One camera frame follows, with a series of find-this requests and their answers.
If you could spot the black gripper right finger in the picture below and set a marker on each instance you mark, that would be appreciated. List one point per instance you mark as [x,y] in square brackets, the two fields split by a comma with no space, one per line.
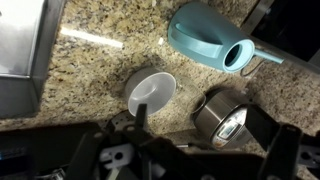
[283,150]

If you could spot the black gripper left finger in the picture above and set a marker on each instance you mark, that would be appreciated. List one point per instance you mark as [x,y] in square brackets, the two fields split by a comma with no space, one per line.
[93,150]

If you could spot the stainless rice cooker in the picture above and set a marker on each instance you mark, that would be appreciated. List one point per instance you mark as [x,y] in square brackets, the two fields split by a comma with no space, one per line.
[216,113]

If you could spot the black toaster oven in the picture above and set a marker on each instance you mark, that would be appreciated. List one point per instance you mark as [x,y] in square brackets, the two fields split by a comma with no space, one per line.
[286,26]

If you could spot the stainless steel sink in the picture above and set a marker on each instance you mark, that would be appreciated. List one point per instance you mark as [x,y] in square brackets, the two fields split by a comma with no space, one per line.
[20,40]

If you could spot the teal watering can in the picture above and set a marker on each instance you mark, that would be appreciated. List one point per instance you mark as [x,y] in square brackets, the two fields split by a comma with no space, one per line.
[200,30]

